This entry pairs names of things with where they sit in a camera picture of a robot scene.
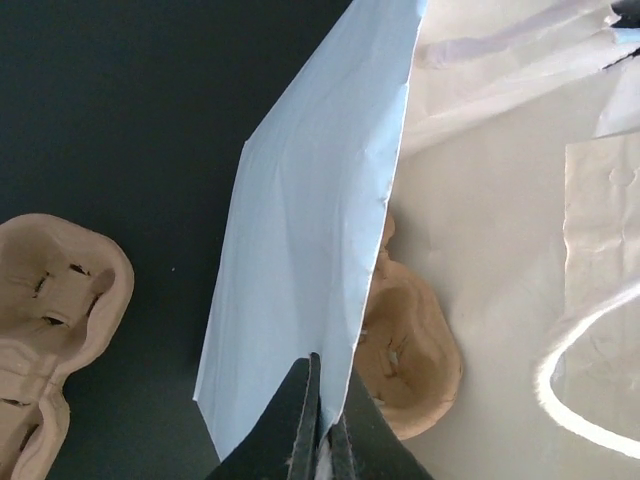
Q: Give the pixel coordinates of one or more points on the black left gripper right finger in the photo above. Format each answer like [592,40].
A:
[363,446]

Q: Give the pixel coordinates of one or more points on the single brown cup carrier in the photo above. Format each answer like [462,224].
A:
[407,355]

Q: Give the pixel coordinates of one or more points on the light blue paper bag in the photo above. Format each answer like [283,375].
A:
[503,139]

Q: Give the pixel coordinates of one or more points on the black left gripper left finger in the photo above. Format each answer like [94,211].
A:
[283,443]

